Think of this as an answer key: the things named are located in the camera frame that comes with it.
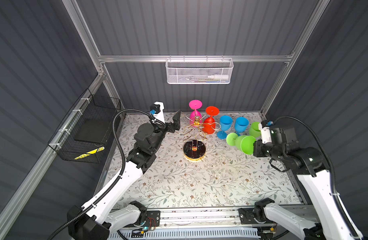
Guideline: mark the white wire mesh basket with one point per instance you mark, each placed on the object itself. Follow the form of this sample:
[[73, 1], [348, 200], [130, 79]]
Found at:
[[194, 71]]

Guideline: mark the green wine glass front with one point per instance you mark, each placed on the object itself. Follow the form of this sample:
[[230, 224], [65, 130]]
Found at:
[[254, 130]]

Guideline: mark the red wine glass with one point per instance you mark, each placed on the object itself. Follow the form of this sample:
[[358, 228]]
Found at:
[[209, 120]]

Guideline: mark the gold wine glass rack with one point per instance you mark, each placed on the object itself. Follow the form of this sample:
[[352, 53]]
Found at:
[[194, 148]]

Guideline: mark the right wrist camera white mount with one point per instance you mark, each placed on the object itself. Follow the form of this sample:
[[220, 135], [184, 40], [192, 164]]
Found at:
[[265, 130]]

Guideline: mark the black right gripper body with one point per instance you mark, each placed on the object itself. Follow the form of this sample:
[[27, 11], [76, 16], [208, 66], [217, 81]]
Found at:
[[260, 149]]

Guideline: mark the green wine glass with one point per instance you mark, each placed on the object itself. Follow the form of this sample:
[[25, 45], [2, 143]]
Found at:
[[254, 130], [243, 143]]

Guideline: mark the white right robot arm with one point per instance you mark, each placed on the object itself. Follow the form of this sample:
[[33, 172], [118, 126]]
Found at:
[[316, 174]]

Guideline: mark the green wine glass back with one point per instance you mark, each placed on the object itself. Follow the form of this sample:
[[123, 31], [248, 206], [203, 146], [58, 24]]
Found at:
[[243, 143]]

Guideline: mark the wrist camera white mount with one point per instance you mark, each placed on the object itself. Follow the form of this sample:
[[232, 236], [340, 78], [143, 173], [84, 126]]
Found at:
[[156, 109], [265, 130]]

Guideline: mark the white marker in basket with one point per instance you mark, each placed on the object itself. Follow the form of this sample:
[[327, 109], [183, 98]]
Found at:
[[218, 77]]

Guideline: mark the blue wine glass front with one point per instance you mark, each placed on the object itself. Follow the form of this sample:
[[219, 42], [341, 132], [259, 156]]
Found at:
[[241, 125]]

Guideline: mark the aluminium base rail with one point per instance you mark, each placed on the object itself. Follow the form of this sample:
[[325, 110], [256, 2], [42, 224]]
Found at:
[[208, 217]]

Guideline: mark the black wire basket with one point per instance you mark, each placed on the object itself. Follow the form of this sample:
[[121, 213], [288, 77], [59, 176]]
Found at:
[[85, 135]]

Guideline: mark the blue wine glass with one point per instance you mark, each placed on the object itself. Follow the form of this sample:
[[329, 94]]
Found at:
[[225, 123], [241, 125]]

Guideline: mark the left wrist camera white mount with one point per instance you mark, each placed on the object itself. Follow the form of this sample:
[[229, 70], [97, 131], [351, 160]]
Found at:
[[156, 109]]

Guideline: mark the white perforated vent cover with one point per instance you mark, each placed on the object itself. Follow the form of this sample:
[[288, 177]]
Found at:
[[190, 234]]

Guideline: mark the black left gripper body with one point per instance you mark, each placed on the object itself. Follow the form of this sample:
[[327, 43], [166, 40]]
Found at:
[[170, 128]]

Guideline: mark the magenta wine glass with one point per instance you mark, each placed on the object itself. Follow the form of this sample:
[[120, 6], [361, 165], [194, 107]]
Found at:
[[195, 111]]

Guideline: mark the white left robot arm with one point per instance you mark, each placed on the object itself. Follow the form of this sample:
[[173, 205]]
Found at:
[[95, 220]]

